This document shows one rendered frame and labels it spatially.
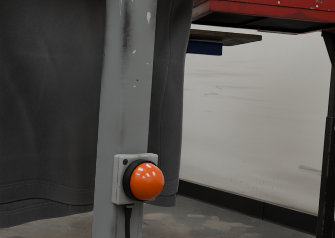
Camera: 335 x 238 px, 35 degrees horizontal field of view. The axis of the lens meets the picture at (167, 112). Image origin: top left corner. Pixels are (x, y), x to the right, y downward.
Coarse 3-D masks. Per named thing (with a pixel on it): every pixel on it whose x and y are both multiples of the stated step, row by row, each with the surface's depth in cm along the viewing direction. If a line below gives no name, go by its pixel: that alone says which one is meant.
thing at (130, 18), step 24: (120, 0) 54; (144, 0) 54; (120, 24) 54; (144, 24) 54; (120, 48) 54; (144, 48) 55; (120, 72) 53; (144, 72) 55; (120, 96) 53; (144, 96) 55; (120, 120) 54; (144, 120) 55; (120, 144) 54; (144, 144) 56; (96, 168) 56; (120, 168) 52; (96, 192) 56; (120, 192) 53; (96, 216) 56; (120, 216) 54
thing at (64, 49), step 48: (0, 0) 74; (48, 0) 78; (96, 0) 83; (192, 0) 97; (0, 48) 75; (48, 48) 79; (96, 48) 85; (0, 96) 76; (48, 96) 80; (96, 96) 86; (0, 144) 77; (48, 144) 81; (96, 144) 87; (0, 192) 77; (48, 192) 81
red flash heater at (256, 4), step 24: (216, 0) 184; (240, 0) 186; (264, 0) 187; (288, 0) 189; (312, 0) 191; (216, 24) 228; (240, 24) 225; (264, 24) 225; (288, 24) 219; (312, 24) 214
